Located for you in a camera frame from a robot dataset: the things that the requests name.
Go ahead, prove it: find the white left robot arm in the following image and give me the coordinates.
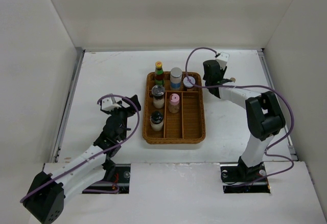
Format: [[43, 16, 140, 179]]
[[20, 94, 141, 223]]

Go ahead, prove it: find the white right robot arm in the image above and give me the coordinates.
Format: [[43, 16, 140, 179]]
[[203, 60, 286, 184]]

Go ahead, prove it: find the pink lid spice shaker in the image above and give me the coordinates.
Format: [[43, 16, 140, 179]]
[[168, 93, 180, 114]]

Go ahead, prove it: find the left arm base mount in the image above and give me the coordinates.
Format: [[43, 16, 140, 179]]
[[82, 158, 131, 194]]

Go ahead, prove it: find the brown wicker divided basket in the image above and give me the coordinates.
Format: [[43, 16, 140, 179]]
[[143, 72, 205, 145]]

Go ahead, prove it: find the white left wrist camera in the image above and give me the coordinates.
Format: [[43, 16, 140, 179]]
[[97, 97, 116, 111]]

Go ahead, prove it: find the green label sauce bottle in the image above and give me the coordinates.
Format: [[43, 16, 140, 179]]
[[154, 61, 165, 86]]

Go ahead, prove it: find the small black knob shaker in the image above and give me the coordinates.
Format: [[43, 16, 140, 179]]
[[150, 110, 164, 131]]

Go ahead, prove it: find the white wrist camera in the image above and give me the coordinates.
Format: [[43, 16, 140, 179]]
[[97, 97, 116, 111], [215, 52, 229, 69]]

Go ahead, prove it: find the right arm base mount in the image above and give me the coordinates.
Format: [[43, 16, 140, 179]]
[[220, 163, 270, 194]]

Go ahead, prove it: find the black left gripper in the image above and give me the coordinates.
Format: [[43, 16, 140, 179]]
[[106, 95, 139, 141]]

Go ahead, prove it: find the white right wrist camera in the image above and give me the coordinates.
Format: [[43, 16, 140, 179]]
[[215, 52, 229, 69]]

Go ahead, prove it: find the white lid spice jar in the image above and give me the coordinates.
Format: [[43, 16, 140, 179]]
[[183, 76, 196, 91]]

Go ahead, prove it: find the tall white pearl jar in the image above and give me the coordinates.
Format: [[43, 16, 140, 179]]
[[170, 67, 182, 91]]

